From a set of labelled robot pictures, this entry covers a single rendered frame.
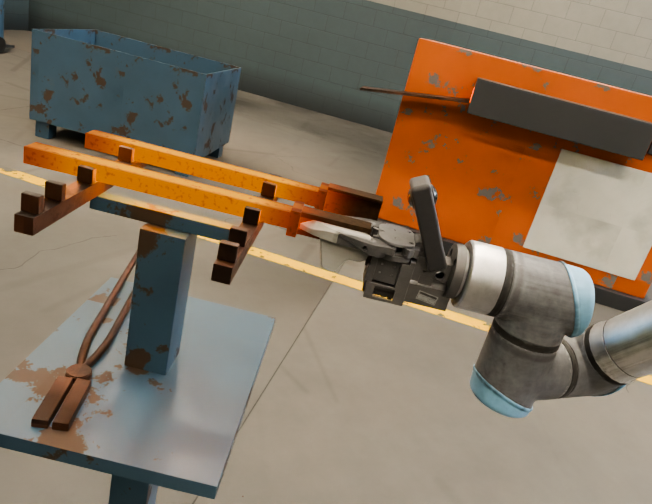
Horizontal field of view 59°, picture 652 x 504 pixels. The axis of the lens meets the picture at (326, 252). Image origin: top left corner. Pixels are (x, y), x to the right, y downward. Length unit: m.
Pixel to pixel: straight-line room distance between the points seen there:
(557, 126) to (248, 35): 5.50
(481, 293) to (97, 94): 3.77
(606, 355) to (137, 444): 0.61
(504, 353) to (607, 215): 3.11
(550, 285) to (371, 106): 7.17
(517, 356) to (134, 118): 3.65
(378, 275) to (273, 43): 7.50
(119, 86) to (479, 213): 2.52
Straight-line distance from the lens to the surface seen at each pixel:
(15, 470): 1.80
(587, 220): 3.85
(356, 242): 0.69
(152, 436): 0.75
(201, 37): 8.55
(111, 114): 4.26
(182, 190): 0.74
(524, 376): 0.80
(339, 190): 0.82
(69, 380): 0.81
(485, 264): 0.73
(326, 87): 7.96
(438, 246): 0.72
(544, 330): 0.77
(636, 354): 0.84
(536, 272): 0.75
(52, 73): 4.43
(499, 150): 3.71
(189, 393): 0.82
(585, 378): 0.88
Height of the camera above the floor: 1.27
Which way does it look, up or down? 22 degrees down
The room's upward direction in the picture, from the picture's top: 14 degrees clockwise
